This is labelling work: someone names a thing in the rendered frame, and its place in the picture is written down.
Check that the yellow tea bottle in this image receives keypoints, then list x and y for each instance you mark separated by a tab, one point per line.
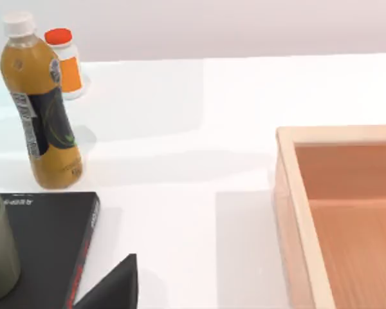
42	122

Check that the white bottle with orange cap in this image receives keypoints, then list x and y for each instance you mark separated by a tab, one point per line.
67	67

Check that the shallow salmon-coloured box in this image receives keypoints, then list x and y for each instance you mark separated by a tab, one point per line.
341	219

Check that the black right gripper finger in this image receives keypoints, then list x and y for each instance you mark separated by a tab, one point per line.
122	286

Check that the black book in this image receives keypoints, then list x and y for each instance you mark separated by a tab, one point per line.
51	244

